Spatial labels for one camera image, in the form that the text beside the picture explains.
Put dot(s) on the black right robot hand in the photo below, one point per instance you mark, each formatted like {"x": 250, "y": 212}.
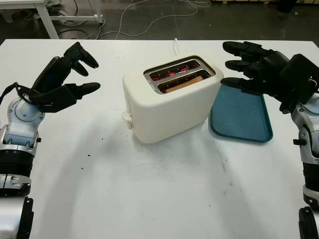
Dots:
{"x": 270, "y": 72}

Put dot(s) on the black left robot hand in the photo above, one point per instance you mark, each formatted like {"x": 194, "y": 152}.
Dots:
{"x": 48, "y": 74}

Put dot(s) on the brown toast slice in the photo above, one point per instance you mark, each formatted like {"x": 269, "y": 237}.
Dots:
{"x": 184, "y": 83}

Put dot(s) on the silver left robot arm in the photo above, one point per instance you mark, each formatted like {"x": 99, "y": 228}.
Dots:
{"x": 22, "y": 117}

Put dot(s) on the cream two-slot toaster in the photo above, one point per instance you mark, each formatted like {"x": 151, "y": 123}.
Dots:
{"x": 162, "y": 112}

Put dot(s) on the blue plastic tray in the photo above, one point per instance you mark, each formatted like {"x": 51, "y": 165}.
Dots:
{"x": 239, "y": 114}

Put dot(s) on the black bin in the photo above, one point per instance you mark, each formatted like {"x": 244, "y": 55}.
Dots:
{"x": 286, "y": 5}

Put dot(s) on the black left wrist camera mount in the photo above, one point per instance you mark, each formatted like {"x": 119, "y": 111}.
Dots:
{"x": 61, "y": 98}

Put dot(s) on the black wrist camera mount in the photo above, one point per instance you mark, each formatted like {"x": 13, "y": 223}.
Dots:
{"x": 299, "y": 74}
{"x": 61, "y": 98}

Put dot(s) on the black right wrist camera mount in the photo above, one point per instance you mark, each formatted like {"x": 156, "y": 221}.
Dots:
{"x": 299, "y": 74}

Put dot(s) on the white desk frame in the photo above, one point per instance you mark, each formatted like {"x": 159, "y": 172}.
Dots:
{"x": 46, "y": 17}

